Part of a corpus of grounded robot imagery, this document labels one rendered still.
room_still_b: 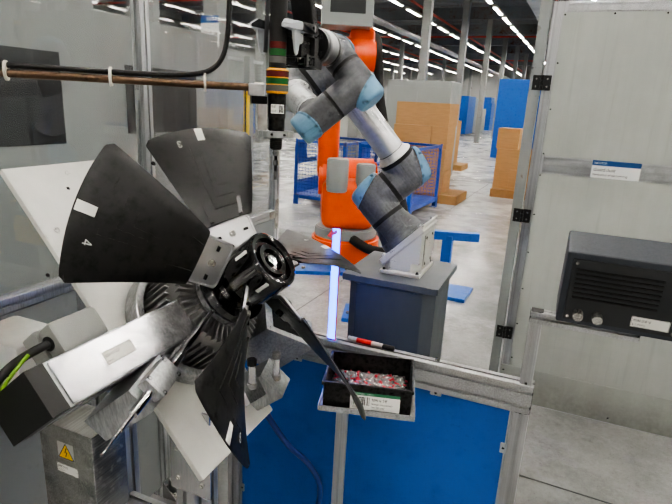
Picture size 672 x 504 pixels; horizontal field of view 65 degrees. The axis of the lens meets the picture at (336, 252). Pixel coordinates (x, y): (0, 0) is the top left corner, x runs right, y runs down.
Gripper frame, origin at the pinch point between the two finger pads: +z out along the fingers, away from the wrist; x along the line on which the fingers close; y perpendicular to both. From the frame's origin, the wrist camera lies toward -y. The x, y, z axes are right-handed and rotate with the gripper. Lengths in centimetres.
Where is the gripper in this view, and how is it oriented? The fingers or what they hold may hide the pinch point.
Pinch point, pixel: (269, 21)
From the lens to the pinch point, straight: 105.9
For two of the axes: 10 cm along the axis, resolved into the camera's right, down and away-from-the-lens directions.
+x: -9.2, -1.5, 3.6
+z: -3.9, 2.3, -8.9
